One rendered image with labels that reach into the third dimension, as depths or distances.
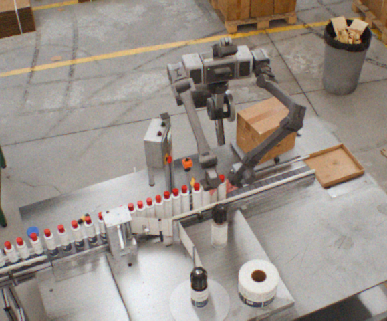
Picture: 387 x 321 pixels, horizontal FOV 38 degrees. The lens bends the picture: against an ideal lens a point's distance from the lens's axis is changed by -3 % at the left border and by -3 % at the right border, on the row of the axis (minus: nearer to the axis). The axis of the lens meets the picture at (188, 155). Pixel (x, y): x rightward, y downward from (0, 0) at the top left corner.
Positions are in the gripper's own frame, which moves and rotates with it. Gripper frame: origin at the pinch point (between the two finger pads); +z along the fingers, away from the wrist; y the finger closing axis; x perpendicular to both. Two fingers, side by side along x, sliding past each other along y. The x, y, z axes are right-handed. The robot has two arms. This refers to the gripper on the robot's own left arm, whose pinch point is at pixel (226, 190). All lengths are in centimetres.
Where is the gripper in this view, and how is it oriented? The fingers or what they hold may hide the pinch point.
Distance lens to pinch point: 333.4
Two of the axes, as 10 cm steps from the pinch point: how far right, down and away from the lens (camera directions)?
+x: 7.3, 2.2, 6.4
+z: -5.6, 7.3, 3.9
